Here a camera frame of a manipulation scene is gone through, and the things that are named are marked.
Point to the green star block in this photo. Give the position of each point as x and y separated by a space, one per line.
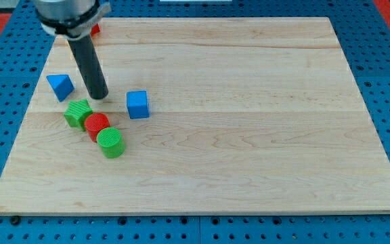
77 112

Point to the blue triangular prism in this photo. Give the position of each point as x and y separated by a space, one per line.
61 85

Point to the blue cube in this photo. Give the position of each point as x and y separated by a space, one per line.
137 104

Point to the green cylinder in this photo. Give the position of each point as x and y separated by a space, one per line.
111 142

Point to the red cylinder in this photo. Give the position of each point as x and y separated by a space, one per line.
95 123

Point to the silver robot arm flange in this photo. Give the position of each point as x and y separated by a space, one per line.
72 19

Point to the wooden board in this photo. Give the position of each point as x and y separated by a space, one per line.
248 117

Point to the red block behind arm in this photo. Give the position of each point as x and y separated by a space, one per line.
95 30

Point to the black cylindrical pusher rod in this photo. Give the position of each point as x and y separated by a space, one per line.
89 66

